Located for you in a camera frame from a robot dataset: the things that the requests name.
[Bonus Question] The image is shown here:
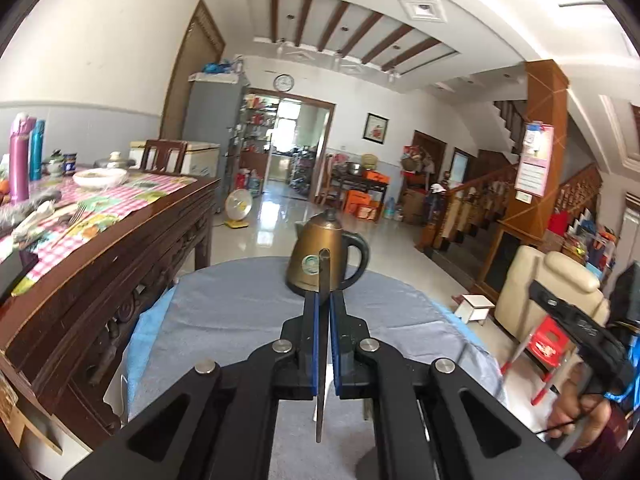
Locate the grey tablecloth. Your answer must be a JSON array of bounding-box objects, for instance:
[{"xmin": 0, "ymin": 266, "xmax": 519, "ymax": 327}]
[{"xmin": 127, "ymin": 256, "xmax": 506, "ymax": 480}]

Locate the black box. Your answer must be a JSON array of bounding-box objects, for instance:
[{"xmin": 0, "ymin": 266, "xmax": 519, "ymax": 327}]
[{"xmin": 0, "ymin": 250, "xmax": 40, "ymax": 301}]

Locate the white chest freezer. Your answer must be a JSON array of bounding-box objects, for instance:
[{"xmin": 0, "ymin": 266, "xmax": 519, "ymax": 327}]
[{"xmin": 129, "ymin": 140, "xmax": 221, "ymax": 178}]

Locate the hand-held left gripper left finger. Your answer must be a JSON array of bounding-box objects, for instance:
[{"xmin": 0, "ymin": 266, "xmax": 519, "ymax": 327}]
[{"xmin": 62, "ymin": 292, "xmax": 321, "ymax": 480}]

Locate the person's right hand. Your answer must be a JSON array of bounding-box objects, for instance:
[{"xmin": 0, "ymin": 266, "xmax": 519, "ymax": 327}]
[{"xmin": 547, "ymin": 390, "xmax": 626, "ymax": 453}]

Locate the pink thermos bottle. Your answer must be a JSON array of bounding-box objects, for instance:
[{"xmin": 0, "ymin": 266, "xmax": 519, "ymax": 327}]
[{"xmin": 9, "ymin": 112, "xmax": 37, "ymax": 203}]

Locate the grey refrigerator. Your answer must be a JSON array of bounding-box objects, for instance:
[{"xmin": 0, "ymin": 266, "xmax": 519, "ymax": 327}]
[{"xmin": 182, "ymin": 72, "xmax": 251, "ymax": 183}]

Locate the small floor fan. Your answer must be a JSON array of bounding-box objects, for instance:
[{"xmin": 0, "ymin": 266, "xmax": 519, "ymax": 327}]
[{"xmin": 224, "ymin": 191, "xmax": 253, "ymax": 229}]

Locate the carved dark wooden sideboard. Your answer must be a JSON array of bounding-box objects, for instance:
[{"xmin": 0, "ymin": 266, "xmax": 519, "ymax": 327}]
[{"xmin": 0, "ymin": 175, "xmax": 221, "ymax": 451}]

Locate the framed wall picture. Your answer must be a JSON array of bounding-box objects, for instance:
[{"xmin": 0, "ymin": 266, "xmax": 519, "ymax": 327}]
[{"xmin": 363, "ymin": 112, "xmax": 390, "ymax": 146}]

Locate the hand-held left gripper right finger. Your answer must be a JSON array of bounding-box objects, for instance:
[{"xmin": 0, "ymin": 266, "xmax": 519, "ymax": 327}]
[{"xmin": 330, "ymin": 290, "xmax": 581, "ymax": 480}]

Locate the dark wooden chopstick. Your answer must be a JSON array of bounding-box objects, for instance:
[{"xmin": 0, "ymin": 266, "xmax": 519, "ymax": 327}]
[{"xmin": 315, "ymin": 248, "xmax": 331, "ymax": 444}]

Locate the white bowl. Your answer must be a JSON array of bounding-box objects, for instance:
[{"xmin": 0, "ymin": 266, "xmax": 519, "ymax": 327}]
[{"xmin": 72, "ymin": 167, "xmax": 128, "ymax": 190}]

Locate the wooden stair railing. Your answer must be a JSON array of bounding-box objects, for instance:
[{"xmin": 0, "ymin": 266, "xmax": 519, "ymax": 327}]
[{"xmin": 415, "ymin": 162, "xmax": 603, "ymax": 253}]

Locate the bronze electric kettle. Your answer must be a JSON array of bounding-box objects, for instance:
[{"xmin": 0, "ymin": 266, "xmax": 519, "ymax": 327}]
[{"xmin": 285, "ymin": 210, "xmax": 370, "ymax": 297}]

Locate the shelf of bottles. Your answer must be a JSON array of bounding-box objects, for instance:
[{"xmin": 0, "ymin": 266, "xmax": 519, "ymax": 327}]
[{"xmin": 240, "ymin": 92, "xmax": 280, "ymax": 171}]

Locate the dark wooden side table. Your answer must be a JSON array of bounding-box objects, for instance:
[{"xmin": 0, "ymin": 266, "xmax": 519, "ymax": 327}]
[{"xmin": 330, "ymin": 170, "xmax": 390, "ymax": 211}]

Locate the cream leather armchair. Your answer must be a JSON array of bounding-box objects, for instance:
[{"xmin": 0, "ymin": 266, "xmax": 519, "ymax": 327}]
[{"xmin": 494, "ymin": 245, "xmax": 612, "ymax": 341}]

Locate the wooden panelled column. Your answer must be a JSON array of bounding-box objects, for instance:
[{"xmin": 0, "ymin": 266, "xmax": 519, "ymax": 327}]
[{"xmin": 500, "ymin": 60, "xmax": 571, "ymax": 241}]

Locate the blue underlay cloth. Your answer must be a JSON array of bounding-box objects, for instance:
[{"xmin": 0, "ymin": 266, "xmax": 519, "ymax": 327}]
[{"xmin": 120, "ymin": 280, "xmax": 506, "ymax": 411}]

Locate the wooden chair with slats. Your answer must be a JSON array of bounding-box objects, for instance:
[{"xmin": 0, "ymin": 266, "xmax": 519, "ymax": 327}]
[{"xmin": 317, "ymin": 155, "xmax": 338, "ymax": 206}]

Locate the small white stool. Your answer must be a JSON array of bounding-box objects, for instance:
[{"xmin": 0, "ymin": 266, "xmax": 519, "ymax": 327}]
[{"xmin": 452, "ymin": 294, "xmax": 496, "ymax": 326}]

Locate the pile of colourful bags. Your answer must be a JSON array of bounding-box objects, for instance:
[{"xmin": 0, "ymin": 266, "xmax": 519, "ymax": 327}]
[{"xmin": 545, "ymin": 207, "xmax": 621, "ymax": 271}]

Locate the person's right forearm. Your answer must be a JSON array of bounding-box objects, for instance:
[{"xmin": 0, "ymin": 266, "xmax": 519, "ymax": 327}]
[{"xmin": 565, "ymin": 410, "xmax": 636, "ymax": 480}]

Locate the checked patterned table cover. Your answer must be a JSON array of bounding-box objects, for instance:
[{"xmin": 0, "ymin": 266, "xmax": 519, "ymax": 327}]
[{"xmin": 0, "ymin": 170, "xmax": 198, "ymax": 296}]

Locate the large orange box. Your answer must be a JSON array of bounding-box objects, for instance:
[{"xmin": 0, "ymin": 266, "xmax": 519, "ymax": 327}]
[{"xmin": 345, "ymin": 190, "xmax": 383, "ymax": 221}]

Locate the teal thermos bottle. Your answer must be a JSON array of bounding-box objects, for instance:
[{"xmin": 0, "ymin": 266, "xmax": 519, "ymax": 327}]
[{"xmin": 28, "ymin": 120, "xmax": 47, "ymax": 182}]

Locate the dark wooden chair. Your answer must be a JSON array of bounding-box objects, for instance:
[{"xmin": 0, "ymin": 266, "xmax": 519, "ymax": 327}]
[{"xmin": 140, "ymin": 139, "xmax": 188, "ymax": 176}]

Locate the steel pot lid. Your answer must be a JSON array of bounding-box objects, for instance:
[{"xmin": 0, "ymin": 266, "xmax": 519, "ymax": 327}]
[{"xmin": 94, "ymin": 151, "xmax": 137, "ymax": 170}]

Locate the pink wall calendar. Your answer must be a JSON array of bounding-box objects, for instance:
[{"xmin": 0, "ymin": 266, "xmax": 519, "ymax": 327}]
[{"xmin": 517, "ymin": 121, "xmax": 555, "ymax": 198}]

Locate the red plastic child chair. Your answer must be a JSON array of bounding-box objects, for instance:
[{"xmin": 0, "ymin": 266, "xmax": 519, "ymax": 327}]
[{"xmin": 500, "ymin": 316, "xmax": 576, "ymax": 406}]

